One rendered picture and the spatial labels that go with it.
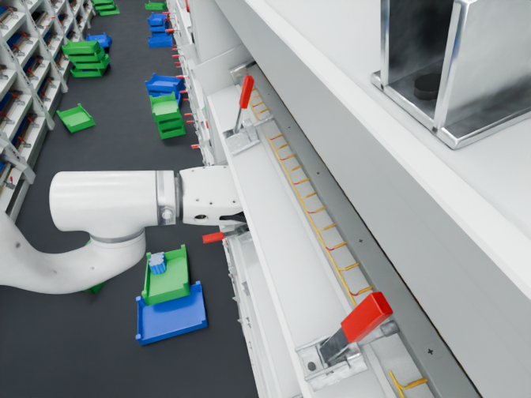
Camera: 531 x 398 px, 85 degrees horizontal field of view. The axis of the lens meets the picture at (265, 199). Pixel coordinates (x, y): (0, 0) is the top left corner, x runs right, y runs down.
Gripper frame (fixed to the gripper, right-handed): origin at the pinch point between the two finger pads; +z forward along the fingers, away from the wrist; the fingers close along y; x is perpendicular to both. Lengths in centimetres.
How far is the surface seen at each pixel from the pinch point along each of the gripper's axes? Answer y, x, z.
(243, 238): -4.2, 6.7, -4.6
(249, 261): -8.2, 7.9, -4.4
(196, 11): 12.8, -23.0, -12.3
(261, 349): -16.4, 27.7, -0.4
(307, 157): -12.8, -17.4, -3.6
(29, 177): 152, 124, -104
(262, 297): -15.0, 7.6, -3.9
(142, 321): 32, 112, -29
